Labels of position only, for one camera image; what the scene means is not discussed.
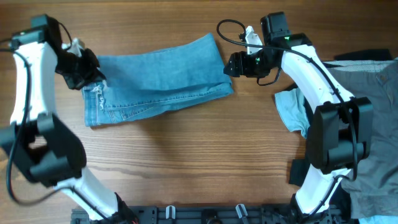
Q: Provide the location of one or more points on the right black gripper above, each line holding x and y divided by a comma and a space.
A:
240, 60

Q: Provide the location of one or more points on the right white rail clip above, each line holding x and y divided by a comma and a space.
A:
241, 211

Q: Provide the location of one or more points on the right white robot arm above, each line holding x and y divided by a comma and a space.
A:
338, 137

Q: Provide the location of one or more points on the light blue denim jeans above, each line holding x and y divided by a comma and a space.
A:
146, 85

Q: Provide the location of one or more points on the white rail clip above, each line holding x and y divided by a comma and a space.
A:
241, 211
170, 212

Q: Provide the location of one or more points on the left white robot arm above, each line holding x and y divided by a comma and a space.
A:
37, 142

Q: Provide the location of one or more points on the light blue shirt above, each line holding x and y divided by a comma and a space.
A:
294, 110

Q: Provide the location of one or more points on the grey garment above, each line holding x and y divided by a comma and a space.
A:
374, 192

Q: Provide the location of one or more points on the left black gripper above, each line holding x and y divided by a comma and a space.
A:
93, 75

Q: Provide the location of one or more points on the left white rail clip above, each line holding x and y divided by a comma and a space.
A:
170, 212

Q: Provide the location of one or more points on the black mounting rail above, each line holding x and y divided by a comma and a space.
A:
265, 214

